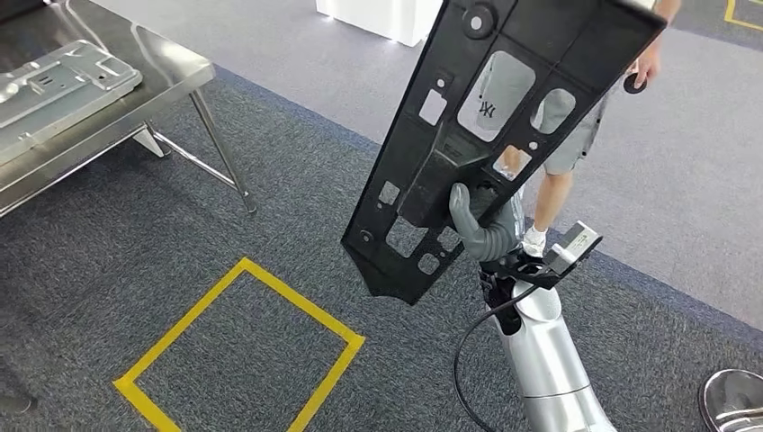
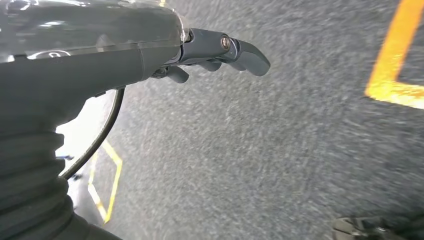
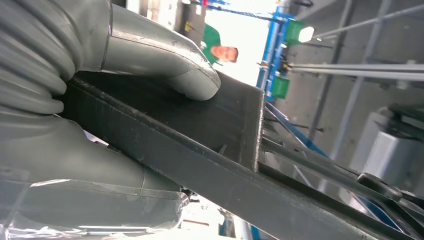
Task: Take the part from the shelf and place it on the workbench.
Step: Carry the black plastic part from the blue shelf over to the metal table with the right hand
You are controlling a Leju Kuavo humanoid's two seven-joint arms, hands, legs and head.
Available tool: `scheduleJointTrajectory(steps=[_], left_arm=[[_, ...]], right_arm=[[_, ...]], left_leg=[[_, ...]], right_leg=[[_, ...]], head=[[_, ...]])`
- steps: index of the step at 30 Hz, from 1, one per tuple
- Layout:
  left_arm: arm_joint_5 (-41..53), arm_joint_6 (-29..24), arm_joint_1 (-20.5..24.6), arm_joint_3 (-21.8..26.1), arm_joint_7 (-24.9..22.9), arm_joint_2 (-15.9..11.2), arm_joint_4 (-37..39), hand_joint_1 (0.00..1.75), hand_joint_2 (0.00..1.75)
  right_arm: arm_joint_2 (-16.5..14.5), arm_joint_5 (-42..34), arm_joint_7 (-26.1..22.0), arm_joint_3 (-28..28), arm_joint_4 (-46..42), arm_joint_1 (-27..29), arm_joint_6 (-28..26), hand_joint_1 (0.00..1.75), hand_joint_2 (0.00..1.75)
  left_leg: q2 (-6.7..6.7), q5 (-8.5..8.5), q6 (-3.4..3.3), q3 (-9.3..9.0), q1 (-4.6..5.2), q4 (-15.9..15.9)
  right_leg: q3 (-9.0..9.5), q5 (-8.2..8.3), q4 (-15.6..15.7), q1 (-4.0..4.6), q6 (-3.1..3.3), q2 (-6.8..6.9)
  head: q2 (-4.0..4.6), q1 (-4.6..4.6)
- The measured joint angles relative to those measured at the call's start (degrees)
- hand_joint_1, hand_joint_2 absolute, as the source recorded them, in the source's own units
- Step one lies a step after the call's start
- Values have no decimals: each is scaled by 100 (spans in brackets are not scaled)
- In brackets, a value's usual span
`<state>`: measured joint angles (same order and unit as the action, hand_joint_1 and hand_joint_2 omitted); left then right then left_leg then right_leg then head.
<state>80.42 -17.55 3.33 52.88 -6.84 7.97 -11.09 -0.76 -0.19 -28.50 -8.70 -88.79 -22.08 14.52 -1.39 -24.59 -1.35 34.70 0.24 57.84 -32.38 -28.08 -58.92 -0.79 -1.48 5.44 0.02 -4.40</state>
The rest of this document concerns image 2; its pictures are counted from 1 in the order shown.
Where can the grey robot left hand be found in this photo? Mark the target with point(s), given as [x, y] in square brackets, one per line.
[82, 66]

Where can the yellow floor tape square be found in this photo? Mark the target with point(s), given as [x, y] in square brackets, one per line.
[114, 185]
[391, 59]

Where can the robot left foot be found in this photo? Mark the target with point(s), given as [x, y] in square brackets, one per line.
[364, 228]

